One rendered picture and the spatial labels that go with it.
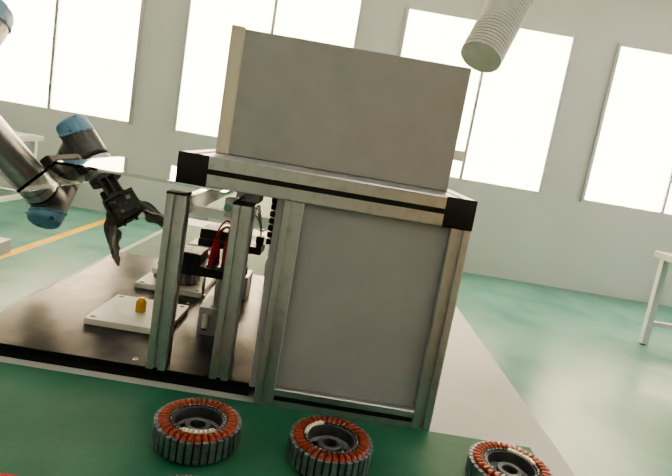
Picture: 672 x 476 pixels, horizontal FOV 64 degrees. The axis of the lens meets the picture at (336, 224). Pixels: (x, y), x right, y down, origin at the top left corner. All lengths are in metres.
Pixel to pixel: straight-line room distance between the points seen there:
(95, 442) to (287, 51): 0.62
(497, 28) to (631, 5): 4.47
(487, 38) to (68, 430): 1.81
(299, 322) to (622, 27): 5.92
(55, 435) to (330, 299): 0.40
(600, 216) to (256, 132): 5.71
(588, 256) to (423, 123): 5.62
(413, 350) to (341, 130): 0.37
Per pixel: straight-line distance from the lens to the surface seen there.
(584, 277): 6.48
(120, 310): 1.11
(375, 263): 0.81
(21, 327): 1.06
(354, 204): 0.78
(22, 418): 0.84
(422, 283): 0.83
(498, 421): 1.01
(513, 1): 2.27
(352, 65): 0.90
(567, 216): 6.27
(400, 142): 0.89
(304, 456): 0.72
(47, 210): 1.36
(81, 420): 0.82
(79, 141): 1.36
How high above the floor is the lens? 1.17
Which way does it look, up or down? 9 degrees down
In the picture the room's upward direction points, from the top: 10 degrees clockwise
